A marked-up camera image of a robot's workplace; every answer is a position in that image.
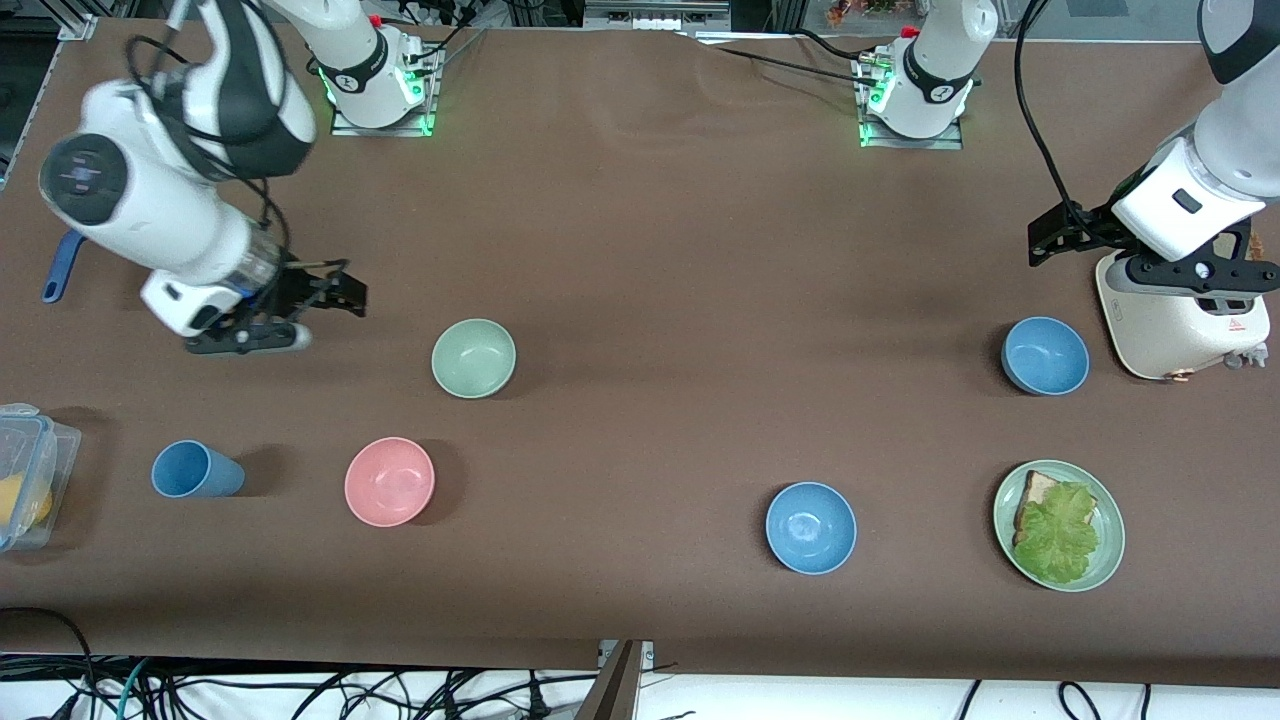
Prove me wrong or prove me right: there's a blue cup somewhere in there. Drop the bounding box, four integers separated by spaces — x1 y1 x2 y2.
151 440 246 499

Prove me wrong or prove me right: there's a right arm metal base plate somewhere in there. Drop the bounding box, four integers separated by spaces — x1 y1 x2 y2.
330 45 438 138

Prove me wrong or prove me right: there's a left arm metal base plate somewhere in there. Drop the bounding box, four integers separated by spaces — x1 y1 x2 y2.
858 58 965 151

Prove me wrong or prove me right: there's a white toaster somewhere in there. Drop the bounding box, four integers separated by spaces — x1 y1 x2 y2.
1095 238 1273 382

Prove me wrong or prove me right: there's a yellow fruit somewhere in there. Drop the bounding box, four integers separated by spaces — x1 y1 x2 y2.
0 474 53 531

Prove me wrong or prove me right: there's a long black table cable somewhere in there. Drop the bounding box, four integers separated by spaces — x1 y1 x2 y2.
690 40 876 87

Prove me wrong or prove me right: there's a black pan with blue handle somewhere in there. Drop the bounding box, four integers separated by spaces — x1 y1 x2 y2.
41 231 87 304

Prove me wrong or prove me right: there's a pink bowl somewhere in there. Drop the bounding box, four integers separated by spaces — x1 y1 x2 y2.
344 436 437 528

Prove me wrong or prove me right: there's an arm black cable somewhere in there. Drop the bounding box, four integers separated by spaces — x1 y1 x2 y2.
125 35 293 296
1012 0 1093 246

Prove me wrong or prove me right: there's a short black table cable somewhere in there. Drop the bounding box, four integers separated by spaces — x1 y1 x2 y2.
795 28 867 63

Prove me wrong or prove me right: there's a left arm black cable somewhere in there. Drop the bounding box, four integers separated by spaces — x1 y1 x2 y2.
1012 0 1093 246

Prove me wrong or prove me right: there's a toast slice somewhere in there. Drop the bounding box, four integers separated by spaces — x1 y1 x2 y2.
1013 470 1096 546

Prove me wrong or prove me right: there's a green plate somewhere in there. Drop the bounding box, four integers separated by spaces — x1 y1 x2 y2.
993 459 1127 593

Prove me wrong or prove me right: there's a black looped floor cable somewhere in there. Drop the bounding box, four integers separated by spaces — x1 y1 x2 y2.
0 607 97 720

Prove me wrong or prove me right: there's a blue bowl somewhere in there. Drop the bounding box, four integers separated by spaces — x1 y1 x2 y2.
765 481 858 576
1001 316 1091 397

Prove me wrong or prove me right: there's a brown table cover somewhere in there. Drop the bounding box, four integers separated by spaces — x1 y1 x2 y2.
0 18 1280 691

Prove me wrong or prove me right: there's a teal floor cable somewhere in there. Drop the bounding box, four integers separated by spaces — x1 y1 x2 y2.
116 657 153 720

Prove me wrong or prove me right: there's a green lettuce leaf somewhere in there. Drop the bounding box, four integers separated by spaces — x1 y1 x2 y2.
1012 482 1101 586

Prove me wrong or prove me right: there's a grey cable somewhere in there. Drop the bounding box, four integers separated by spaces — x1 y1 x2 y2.
420 25 491 77

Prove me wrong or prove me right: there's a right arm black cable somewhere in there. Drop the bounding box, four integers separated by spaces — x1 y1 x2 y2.
125 35 293 296

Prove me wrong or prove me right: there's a clear container with blue lid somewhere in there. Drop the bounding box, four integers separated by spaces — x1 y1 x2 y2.
0 403 83 553

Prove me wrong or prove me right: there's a green bowl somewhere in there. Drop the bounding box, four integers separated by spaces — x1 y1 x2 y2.
431 318 518 400

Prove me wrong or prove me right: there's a grey metal box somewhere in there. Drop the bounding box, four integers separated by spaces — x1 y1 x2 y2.
583 0 732 32

